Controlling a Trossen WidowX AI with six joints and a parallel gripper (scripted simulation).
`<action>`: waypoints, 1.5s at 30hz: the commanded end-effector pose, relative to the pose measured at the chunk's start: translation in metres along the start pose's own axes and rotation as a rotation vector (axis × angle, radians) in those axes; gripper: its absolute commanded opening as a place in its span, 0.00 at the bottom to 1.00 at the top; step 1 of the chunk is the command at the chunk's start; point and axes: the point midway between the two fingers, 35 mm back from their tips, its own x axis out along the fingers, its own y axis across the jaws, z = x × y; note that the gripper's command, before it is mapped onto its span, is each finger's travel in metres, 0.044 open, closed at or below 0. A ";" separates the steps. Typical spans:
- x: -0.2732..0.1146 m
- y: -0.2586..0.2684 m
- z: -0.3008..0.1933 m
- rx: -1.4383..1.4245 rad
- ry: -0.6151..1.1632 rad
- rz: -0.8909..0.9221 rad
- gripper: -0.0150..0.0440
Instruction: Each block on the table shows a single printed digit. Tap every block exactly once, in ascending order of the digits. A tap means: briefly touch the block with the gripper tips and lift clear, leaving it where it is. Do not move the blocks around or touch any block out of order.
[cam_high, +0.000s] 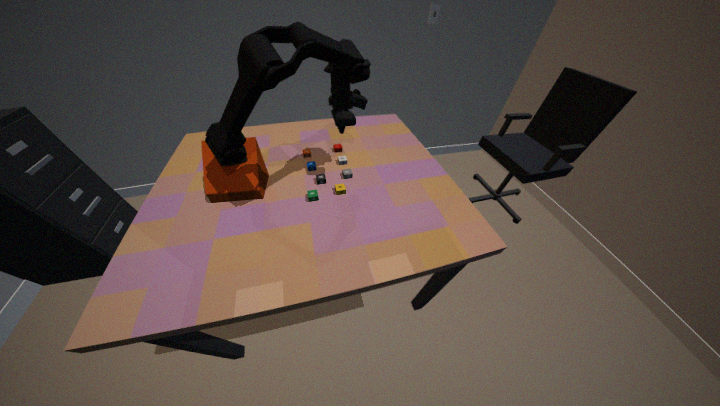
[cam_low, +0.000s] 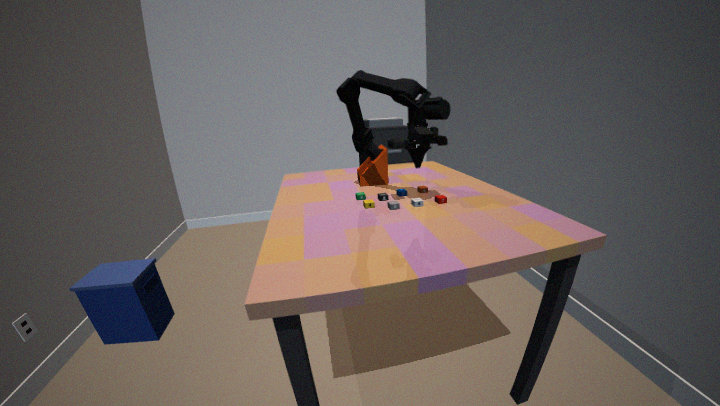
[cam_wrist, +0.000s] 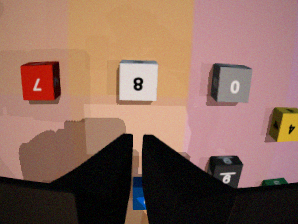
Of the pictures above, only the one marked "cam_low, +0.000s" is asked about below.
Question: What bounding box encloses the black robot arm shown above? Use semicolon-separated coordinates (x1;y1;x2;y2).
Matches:
336;70;451;160

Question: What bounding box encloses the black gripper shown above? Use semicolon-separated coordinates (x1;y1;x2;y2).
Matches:
388;120;448;168

